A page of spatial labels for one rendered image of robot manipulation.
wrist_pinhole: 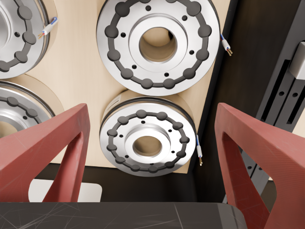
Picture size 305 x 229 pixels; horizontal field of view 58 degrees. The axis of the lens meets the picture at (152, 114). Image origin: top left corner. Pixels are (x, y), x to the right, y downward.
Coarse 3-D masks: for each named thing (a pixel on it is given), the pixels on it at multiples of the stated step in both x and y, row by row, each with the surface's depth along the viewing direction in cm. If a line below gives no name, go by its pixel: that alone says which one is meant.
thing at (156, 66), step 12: (144, 24) 21; (156, 24) 21; (168, 24) 21; (180, 24) 21; (132, 36) 22; (180, 36) 22; (132, 48) 22; (180, 48) 22; (144, 60) 23; (156, 60) 23; (168, 60) 23; (180, 60) 23; (156, 72) 24
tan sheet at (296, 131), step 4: (304, 112) 30; (300, 116) 30; (304, 116) 30; (300, 120) 31; (304, 120) 31; (296, 124) 31; (300, 124) 31; (304, 124) 31; (296, 128) 31; (300, 128) 31; (304, 128) 31; (292, 132) 32; (296, 132) 32; (300, 132) 32; (304, 132) 32; (304, 136) 32
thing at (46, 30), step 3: (57, 18) 24; (54, 21) 23; (57, 21) 23; (51, 24) 22; (54, 24) 23; (45, 27) 21; (48, 27) 21; (51, 27) 22; (42, 30) 21; (45, 30) 21; (48, 30) 21; (42, 33) 21; (45, 33) 21
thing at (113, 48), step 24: (120, 0) 21; (144, 0) 21; (168, 0) 21; (192, 0) 21; (120, 24) 22; (192, 24) 22; (216, 24) 22; (120, 48) 23; (192, 48) 23; (216, 48) 23; (120, 72) 24; (144, 72) 24; (168, 72) 24; (192, 72) 24
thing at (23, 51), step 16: (0, 0) 21; (16, 0) 21; (32, 0) 21; (16, 16) 21; (32, 16) 21; (16, 32) 23; (32, 32) 22; (16, 48) 23; (32, 48) 23; (0, 64) 24; (16, 64) 24; (32, 64) 24
